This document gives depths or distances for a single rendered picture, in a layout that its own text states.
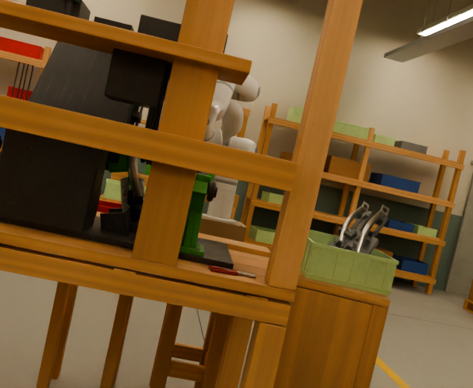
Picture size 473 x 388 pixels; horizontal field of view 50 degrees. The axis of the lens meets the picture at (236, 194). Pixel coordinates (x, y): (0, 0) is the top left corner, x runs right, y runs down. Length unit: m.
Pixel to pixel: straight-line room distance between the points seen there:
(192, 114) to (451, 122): 7.45
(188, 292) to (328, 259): 0.97
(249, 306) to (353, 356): 0.94
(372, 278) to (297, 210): 0.96
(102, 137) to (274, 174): 0.52
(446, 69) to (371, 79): 1.26
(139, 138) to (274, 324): 0.72
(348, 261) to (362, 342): 0.37
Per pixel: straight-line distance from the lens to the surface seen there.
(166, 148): 1.50
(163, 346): 2.53
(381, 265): 2.48
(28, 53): 7.22
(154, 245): 1.58
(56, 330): 2.50
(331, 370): 2.48
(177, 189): 1.55
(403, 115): 8.40
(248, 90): 2.18
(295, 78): 7.83
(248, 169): 1.51
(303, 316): 2.39
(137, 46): 1.56
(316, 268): 2.40
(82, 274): 1.63
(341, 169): 7.44
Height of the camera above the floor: 1.22
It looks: 3 degrees down
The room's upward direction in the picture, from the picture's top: 13 degrees clockwise
